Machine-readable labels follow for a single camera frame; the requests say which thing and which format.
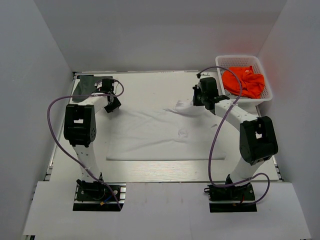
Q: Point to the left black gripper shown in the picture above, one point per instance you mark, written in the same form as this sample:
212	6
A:
109	109

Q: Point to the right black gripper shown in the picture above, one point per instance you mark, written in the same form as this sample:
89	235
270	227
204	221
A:
197	88

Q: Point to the white t-shirt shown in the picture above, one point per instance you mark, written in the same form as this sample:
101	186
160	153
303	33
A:
182	132

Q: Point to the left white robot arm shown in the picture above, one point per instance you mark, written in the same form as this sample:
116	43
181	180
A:
80	127

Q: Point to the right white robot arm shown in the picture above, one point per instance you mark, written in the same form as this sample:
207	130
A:
257	138

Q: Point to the grey t-shirt in basket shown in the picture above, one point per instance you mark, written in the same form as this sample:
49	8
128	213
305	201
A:
231	95

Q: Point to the folded dark green t-shirt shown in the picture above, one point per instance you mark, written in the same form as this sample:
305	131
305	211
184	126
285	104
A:
88	84

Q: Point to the white plastic basket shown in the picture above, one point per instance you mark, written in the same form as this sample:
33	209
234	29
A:
227	61

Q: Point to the orange t-shirt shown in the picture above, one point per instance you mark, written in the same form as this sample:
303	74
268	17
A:
252	83

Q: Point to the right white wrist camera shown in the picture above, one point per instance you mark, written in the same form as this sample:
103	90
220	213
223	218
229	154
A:
205	74

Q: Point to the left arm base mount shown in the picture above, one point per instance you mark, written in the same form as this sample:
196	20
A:
96	197

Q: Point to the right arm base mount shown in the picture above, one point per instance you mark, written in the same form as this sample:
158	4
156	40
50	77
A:
235	199

